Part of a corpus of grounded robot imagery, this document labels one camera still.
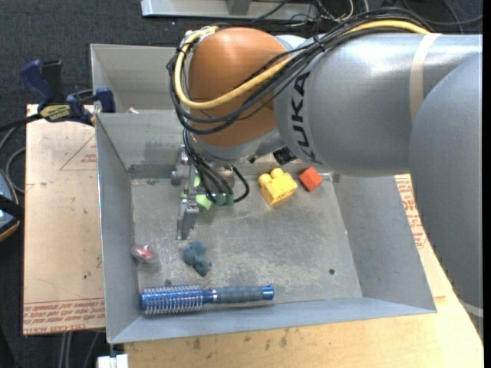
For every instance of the clear red spinning top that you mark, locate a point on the clear red spinning top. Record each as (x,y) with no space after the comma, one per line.
(145,254)

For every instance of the blue hairbrush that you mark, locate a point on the blue hairbrush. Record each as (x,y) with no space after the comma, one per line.
(180,299)

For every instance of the red-orange block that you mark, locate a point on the red-orange block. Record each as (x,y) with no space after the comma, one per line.
(310,178)

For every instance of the grey metal bin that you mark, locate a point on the grey metal bin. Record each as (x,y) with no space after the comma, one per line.
(268,244)

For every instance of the brown cardboard board red print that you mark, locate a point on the brown cardboard board red print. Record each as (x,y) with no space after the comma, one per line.
(61,224)

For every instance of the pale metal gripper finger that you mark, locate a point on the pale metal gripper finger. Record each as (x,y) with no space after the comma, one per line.
(187,219)
(177,177)

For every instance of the yellow toy brick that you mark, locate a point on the yellow toy brick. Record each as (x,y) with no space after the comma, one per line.
(278,188)

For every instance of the light green block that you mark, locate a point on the light green block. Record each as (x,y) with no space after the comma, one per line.
(203,202)

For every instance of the dark teal soft toy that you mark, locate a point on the dark teal soft toy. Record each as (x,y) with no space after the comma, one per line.
(196,257)

